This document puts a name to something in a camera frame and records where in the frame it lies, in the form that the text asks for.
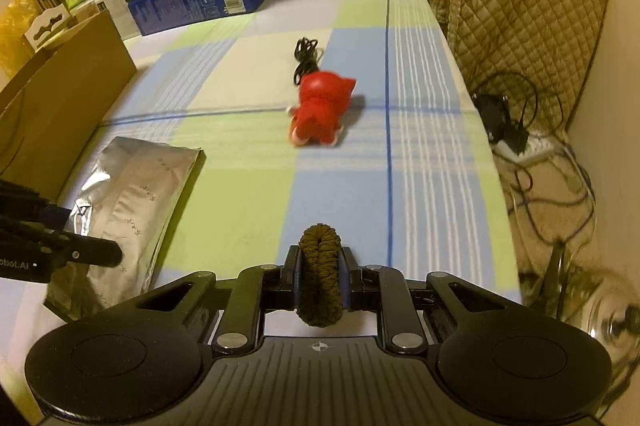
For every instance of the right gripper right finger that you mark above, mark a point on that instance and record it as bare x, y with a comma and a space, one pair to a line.
350, 280

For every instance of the red toy figure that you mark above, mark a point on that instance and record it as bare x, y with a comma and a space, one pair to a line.
323, 98

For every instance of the yellow plastic bag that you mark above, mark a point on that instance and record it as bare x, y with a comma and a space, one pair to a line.
15, 50

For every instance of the open brown cardboard box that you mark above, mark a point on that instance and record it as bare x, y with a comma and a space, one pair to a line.
50, 109

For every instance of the checked bed sheet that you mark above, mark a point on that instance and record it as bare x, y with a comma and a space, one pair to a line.
350, 113

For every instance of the white power strip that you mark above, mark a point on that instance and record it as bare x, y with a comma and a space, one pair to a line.
537, 149

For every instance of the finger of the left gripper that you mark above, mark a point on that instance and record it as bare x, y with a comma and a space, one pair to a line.
29, 238
30, 207

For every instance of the quilted beige chair cover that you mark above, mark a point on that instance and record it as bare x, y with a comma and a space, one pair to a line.
550, 42

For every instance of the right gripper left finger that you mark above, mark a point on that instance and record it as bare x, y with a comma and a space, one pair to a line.
289, 280

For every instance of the white appliance box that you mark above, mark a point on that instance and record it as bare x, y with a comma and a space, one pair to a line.
121, 16

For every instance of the cardboard box with tissue packs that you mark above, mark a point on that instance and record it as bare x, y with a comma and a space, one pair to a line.
54, 21

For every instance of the silver foil pouch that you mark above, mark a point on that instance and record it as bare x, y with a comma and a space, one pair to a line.
129, 197

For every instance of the metal pot with lid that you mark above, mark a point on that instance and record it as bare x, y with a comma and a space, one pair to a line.
598, 301

